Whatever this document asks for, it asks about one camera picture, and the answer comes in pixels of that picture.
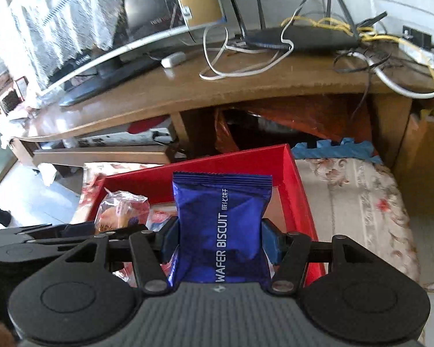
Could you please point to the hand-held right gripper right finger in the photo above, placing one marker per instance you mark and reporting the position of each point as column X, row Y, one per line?
column 271, row 238

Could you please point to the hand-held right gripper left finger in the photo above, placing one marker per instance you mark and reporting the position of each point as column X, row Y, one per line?
column 168, row 240

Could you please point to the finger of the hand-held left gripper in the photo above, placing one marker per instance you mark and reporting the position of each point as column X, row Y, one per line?
column 79, row 230

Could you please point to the clear packet with red cartoon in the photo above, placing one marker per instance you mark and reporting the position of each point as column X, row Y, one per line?
column 161, row 218

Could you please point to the red cardboard box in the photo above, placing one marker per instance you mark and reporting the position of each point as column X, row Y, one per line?
column 296, row 202

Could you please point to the orange pastry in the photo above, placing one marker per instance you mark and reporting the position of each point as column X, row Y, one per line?
column 119, row 211

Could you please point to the blue wafer biscuit packet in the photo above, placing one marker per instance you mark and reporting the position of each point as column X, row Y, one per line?
column 220, row 224

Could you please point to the silver set-top box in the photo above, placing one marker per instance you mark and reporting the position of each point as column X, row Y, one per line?
column 123, row 139

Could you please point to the orange plastic bag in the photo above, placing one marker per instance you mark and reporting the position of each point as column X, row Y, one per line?
column 224, row 133

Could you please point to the wooden television stand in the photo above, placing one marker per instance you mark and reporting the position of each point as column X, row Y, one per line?
column 260, row 86

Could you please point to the white charger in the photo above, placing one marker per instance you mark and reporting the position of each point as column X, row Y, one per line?
column 173, row 60

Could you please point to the black router with antennas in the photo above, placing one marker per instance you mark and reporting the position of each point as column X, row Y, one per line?
column 318, row 38

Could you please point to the white lace cloth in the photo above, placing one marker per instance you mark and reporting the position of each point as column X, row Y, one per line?
column 65, row 14

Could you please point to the flat screen television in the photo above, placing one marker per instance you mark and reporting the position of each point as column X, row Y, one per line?
column 144, row 11

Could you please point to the white power strip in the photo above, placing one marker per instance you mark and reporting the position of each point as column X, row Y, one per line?
column 423, row 55

